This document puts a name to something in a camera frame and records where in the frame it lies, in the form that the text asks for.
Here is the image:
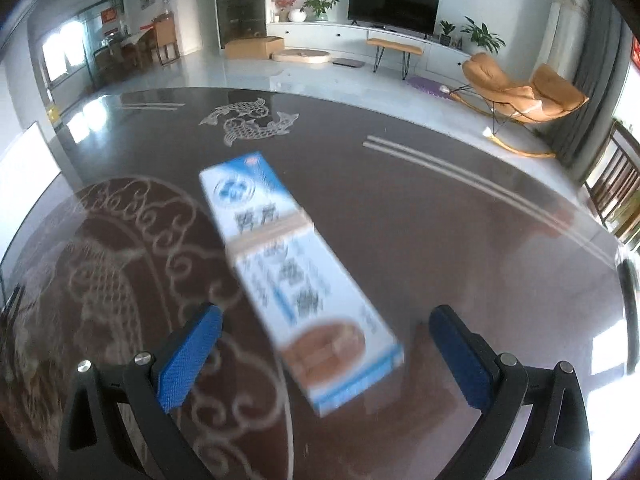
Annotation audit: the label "wooden bench with metal legs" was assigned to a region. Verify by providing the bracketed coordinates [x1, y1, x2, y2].
[367, 38, 423, 80]

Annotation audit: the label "dark wooden dining chair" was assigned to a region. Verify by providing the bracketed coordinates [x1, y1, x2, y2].
[586, 119, 639, 250]

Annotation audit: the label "black flat television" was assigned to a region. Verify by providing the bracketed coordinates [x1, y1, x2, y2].
[347, 0, 439, 36]

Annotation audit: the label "green plant right of television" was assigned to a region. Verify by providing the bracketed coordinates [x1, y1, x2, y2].
[462, 16, 506, 54]

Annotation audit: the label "blue white nail cream box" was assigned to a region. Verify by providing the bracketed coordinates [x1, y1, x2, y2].
[200, 153, 404, 416]

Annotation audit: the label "orange rocking lounge chair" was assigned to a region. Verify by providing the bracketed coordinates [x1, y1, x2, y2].
[440, 52, 589, 159]

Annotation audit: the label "green potted plant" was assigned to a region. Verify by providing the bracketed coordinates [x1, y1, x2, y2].
[303, 0, 340, 21]

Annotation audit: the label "cardboard box on floor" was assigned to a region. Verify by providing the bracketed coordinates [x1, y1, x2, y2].
[224, 36, 284, 60]

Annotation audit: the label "red flowers in vase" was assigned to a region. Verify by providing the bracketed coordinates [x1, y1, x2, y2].
[271, 0, 297, 23]

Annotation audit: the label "white tv cabinet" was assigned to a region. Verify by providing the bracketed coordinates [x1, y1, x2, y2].
[267, 22, 470, 82]

